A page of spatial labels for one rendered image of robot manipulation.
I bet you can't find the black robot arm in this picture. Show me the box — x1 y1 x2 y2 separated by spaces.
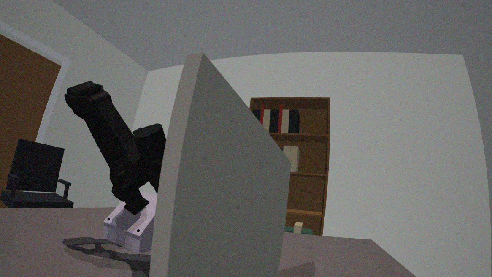
64 81 166 215

